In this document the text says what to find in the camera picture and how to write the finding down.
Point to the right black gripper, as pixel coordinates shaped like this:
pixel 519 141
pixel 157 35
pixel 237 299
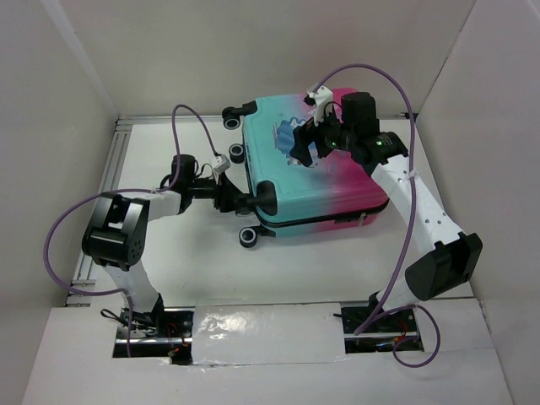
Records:
pixel 310 141

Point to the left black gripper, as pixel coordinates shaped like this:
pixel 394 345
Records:
pixel 227 196

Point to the pink hard-shell suitcase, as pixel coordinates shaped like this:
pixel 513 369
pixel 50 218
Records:
pixel 333 193

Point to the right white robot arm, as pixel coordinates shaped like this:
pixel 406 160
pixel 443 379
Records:
pixel 437 255

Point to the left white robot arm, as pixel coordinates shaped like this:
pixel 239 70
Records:
pixel 116 234

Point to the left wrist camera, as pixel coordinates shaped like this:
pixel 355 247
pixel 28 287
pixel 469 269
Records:
pixel 220 164

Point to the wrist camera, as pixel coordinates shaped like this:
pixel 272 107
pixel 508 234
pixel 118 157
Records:
pixel 319 98
pixel 220 164

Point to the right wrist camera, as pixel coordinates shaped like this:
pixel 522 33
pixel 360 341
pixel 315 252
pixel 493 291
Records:
pixel 319 98

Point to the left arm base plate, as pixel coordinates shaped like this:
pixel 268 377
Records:
pixel 170 337

